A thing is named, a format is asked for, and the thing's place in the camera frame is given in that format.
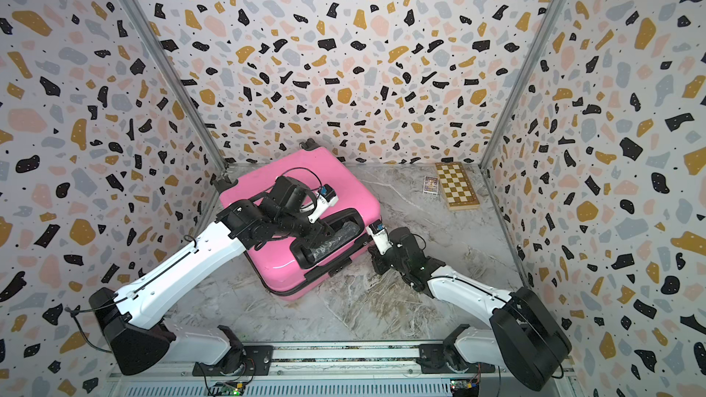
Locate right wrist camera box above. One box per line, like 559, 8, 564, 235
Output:
366, 220, 393, 257

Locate aluminium corner post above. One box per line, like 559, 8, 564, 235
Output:
479, 0, 566, 171
119, 0, 227, 175

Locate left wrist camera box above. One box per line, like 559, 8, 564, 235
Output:
302, 184, 338, 223

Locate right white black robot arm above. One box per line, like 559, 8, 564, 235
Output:
367, 222, 572, 391

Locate wooden chessboard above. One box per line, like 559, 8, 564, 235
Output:
435, 163, 480, 211

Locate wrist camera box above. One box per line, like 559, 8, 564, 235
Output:
366, 220, 393, 257
302, 184, 338, 223

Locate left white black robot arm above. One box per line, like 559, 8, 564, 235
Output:
89, 176, 338, 376

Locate left aluminium corner post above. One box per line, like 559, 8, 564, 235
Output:
119, 0, 227, 175

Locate small playing card box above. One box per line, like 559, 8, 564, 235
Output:
423, 176, 439, 195

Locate pink hard-shell suitcase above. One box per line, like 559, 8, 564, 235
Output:
214, 139, 381, 301

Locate right aluminium corner post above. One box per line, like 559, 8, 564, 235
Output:
479, 0, 566, 171

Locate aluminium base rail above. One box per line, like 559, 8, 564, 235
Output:
104, 338, 580, 397

